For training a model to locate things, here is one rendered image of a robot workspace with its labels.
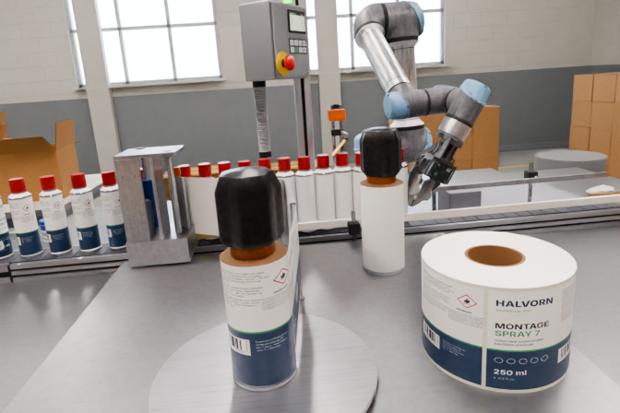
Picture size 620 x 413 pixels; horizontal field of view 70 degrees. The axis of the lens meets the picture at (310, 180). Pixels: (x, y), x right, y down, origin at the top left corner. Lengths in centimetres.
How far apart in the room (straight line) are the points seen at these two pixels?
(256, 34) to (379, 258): 62
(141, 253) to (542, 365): 83
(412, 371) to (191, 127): 613
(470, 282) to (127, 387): 49
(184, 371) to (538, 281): 49
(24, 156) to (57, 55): 471
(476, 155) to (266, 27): 378
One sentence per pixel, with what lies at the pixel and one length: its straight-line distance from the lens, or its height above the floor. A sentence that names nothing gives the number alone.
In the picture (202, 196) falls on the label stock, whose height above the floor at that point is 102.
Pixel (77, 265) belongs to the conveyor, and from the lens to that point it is 129.
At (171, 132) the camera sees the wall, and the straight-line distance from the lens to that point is 671.
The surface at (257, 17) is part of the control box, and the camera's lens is 117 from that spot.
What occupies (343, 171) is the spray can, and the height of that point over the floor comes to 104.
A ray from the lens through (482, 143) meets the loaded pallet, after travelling 474.
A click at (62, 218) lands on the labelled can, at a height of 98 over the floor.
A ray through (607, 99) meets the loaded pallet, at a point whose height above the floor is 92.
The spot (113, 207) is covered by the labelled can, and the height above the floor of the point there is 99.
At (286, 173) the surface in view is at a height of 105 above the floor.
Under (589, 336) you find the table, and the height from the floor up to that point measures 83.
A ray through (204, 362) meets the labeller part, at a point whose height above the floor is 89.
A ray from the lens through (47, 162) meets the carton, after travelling 249.
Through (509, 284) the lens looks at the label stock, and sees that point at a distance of 61.
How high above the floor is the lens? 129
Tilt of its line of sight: 13 degrees down
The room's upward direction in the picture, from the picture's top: 4 degrees counter-clockwise
